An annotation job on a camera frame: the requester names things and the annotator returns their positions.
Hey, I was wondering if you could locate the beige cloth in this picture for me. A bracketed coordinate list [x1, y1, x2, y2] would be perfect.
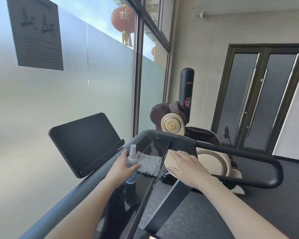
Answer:
[163, 149, 181, 178]

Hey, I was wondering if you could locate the grey fluffy cloth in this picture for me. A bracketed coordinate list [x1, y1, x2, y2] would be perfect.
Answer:
[136, 151, 163, 177]

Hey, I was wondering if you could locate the dark glass double door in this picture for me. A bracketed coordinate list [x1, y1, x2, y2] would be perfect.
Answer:
[210, 43, 299, 156]

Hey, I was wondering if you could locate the person's left hand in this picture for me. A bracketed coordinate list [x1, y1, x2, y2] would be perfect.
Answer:
[105, 149, 142, 190]

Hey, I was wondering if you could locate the white blue spray bottle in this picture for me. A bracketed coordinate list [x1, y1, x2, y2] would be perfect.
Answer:
[126, 144, 140, 185]

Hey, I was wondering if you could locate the large red lantern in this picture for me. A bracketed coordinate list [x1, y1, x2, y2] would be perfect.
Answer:
[111, 4, 136, 47]

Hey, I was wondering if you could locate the beige brown massage chair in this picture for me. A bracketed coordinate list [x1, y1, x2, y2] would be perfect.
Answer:
[149, 101, 246, 196]

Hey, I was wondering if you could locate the dark grey treadmill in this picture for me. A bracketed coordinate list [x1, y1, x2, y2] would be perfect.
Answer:
[19, 112, 284, 239]

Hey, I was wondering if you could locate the small black stand device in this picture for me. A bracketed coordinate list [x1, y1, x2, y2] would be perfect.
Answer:
[222, 126, 234, 146]

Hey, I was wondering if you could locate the person's right hand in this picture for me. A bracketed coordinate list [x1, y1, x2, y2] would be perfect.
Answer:
[165, 150, 215, 191]

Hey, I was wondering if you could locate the black punching bag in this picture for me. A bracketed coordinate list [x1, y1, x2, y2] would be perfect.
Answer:
[178, 68, 195, 115]

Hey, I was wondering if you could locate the person's right forearm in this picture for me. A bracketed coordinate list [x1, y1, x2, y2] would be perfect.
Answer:
[200, 178, 289, 239]

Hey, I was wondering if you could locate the black console screen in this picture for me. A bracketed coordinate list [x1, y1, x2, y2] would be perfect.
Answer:
[49, 112, 126, 179]

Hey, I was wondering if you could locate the grey instruction poster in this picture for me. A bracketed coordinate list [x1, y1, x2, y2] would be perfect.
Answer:
[6, 0, 64, 71]

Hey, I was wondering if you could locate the person's left forearm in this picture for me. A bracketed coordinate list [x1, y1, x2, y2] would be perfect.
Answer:
[44, 176, 121, 239]

